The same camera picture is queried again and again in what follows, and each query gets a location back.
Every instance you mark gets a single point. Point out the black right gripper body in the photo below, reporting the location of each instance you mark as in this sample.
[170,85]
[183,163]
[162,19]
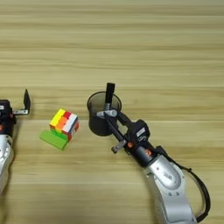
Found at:
[140,148]

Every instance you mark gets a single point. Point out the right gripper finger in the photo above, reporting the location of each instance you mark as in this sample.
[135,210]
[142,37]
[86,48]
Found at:
[115,128]
[124,118]

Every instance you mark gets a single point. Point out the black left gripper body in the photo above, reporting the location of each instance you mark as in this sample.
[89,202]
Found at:
[6,125]

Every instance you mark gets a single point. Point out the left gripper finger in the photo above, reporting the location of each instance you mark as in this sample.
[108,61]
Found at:
[27,100]

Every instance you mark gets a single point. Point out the multicolour puzzle cube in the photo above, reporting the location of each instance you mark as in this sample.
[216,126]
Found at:
[64,124]

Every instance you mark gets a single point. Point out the green rectangular block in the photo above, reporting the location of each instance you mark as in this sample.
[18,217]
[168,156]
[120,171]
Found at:
[54,141]

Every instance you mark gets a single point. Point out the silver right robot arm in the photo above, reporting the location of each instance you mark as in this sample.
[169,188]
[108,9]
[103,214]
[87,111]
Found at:
[169,180]

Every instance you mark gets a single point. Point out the black mesh pen cup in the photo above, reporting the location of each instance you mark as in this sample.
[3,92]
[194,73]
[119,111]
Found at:
[97,125]

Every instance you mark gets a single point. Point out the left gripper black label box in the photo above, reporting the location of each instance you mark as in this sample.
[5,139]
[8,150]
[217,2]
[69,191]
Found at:
[5,107]

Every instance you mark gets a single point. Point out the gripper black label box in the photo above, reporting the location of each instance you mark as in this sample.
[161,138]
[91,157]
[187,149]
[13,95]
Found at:
[5,107]
[140,129]

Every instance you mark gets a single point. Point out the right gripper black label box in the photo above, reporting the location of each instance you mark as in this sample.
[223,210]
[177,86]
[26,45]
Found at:
[140,129]

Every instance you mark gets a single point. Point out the black marker pen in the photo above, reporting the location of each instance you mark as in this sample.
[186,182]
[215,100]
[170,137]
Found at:
[110,93]

